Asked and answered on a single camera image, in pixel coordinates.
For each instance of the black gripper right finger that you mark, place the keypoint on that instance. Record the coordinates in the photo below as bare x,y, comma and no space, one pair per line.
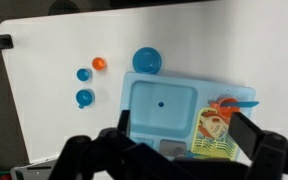
270,153

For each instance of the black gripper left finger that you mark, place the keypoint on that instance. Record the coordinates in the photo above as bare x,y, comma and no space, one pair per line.
117,156

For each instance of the light blue toy sink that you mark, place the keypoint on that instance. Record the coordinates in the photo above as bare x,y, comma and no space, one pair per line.
164,93

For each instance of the small blue toy cup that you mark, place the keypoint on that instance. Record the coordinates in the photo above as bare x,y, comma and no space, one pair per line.
83,74

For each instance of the small orange toy cup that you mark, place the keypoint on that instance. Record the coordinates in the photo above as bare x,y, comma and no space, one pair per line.
99,63

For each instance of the yellow-green toy dish rack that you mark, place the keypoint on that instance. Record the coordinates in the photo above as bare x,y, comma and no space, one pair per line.
217,146

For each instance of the grey toy faucet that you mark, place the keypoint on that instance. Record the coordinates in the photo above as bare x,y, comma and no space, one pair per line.
170,146

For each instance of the blue toy knife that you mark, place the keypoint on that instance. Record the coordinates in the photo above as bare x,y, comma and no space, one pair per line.
247,104

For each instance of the cream orange toy piece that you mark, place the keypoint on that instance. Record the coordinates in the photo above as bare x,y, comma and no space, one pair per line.
212,126

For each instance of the grey metal mounting plate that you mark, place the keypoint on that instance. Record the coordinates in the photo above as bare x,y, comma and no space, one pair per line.
27,168

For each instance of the blue toy plate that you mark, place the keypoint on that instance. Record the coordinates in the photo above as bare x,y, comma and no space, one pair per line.
147,60

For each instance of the black round mesh object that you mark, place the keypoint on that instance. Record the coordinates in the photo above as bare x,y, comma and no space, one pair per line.
64,7

